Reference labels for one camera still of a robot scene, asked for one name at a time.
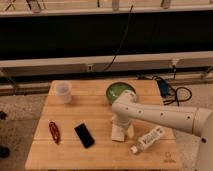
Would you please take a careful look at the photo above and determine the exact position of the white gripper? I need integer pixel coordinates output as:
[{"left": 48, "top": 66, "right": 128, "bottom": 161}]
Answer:
[{"left": 113, "top": 115, "right": 134, "bottom": 138}]

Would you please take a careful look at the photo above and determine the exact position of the white sponge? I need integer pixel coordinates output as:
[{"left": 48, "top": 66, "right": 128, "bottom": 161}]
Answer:
[{"left": 111, "top": 124, "right": 125, "bottom": 142}]

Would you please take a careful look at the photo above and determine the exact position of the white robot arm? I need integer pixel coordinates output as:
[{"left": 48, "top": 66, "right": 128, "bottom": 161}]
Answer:
[{"left": 112, "top": 90, "right": 213, "bottom": 171}]

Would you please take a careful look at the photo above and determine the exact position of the clear plastic bottle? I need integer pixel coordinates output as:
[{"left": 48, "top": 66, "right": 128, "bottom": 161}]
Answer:
[{"left": 131, "top": 126, "right": 165, "bottom": 154}]

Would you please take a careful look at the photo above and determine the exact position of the green bowl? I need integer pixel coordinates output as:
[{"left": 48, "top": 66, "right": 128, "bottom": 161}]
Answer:
[{"left": 106, "top": 82, "right": 135, "bottom": 104}]

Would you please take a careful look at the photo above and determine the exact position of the black smartphone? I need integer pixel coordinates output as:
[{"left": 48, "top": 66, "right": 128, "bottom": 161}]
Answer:
[{"left": 75, "top": 123, "right": 95, "bottom": 148}]

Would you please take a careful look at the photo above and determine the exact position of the blue power adapter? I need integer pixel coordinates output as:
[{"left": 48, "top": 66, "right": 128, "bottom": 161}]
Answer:
[{"left": 157, "top": 80, "right": 170, "bottom": 97}]

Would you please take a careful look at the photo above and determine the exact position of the wooden table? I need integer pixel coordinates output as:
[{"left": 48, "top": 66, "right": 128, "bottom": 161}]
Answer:
[{"left": 25, "top": 80, "right": 182, "bottom": 171}]

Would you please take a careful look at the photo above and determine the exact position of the red hair clip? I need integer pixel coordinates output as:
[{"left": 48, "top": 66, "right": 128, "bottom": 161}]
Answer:
[{"left": 49, "top": 121, "right": 60, "bottom": 144}]

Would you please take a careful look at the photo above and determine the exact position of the black cable bundle on floor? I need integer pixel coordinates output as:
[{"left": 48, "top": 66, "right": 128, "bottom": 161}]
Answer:
[{"left": 151, "top": 75, "right": 193, "bottom": 106}]

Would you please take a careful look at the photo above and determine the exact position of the black hanging cable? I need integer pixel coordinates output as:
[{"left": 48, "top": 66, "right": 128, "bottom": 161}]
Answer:
[{"left": 102, "top": 4, "right": 135, "bottom": 72}]

